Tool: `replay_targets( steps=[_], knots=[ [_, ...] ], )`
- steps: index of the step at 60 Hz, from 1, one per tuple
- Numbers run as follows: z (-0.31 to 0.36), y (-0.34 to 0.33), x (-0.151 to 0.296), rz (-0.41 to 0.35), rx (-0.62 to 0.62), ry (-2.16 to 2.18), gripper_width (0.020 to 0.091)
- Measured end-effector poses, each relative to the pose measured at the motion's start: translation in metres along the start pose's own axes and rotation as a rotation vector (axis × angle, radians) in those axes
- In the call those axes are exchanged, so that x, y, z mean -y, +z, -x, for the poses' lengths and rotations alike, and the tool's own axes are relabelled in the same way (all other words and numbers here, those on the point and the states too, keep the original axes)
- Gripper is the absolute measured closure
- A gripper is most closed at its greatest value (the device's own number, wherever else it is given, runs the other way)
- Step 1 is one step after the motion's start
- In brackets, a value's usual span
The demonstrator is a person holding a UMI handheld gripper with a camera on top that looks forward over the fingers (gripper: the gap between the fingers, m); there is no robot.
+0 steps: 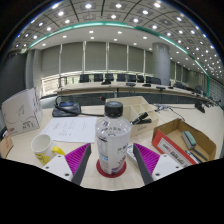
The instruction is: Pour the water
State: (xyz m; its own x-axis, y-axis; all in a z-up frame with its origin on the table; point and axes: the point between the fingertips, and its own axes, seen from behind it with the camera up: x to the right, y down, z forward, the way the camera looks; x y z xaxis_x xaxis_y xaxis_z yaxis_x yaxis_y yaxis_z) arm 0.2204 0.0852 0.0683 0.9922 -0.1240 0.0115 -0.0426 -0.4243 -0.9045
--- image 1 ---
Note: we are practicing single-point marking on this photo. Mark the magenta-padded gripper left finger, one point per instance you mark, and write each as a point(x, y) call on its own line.
point(77, 160)

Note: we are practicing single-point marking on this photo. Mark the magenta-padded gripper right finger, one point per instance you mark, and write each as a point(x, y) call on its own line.
point(146, 160)

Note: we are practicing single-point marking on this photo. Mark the clear black-capped drink bottle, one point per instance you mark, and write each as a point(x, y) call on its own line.
point(112, 140)

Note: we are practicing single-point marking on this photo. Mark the small white rectangular pack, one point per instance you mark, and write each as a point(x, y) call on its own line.
point(130, 150)

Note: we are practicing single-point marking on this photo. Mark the flat round red coaster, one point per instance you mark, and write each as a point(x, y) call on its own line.
point(99, 169)

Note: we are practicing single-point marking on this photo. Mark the white compartment organizer box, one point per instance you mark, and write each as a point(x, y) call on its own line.
point(148, 128)

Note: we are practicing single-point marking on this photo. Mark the white printed paper sheet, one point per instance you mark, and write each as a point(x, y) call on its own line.
point(71, 128)

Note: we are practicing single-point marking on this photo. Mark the open brown cardboard box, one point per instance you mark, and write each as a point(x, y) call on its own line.
point(176, 136)

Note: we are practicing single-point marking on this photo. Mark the yellow mug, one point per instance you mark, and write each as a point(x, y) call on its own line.
point(41, 146)

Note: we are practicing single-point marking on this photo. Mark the grey whiteboard eraser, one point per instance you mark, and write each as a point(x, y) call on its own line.
point(189, 139)

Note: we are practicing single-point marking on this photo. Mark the black desk phone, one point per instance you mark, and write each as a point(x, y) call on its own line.
point(66, 109)

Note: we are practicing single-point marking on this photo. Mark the dark marker pen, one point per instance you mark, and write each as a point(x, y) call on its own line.
point(200, 154)

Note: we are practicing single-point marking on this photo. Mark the long curved conference desk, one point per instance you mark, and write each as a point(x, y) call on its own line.
point(133, 98)

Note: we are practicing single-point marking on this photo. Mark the white printed cardboard box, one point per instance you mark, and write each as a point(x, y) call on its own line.
point(21, 113)

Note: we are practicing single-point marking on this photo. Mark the black desktop microphone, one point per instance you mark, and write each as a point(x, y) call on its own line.
point(200, 107)

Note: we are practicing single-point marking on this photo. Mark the black office chairs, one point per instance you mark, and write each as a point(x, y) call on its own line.
point(99, 77)

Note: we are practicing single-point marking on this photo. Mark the ceiling lights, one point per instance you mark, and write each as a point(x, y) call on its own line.
point(88, 5)

